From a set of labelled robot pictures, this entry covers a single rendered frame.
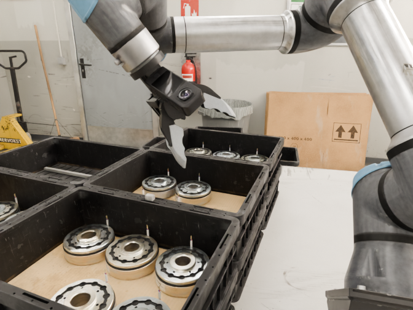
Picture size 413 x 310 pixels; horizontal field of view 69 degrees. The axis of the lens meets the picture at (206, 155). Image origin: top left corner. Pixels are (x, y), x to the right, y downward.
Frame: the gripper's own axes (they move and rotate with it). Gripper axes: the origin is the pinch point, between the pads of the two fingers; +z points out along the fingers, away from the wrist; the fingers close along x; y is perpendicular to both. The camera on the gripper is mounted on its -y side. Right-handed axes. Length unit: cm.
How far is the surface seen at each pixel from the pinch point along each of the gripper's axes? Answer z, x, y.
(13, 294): -9.9, 37.6, -9.4
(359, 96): 154, -195, 152
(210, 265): 6.0, 17.0, -16.6
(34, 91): -40, 28, 417
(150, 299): 6.1, 27.4, -11.3
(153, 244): 7.8, 22.6, 2.7
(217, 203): 22.0, 5.0, 16.5
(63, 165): -4, 31, 68
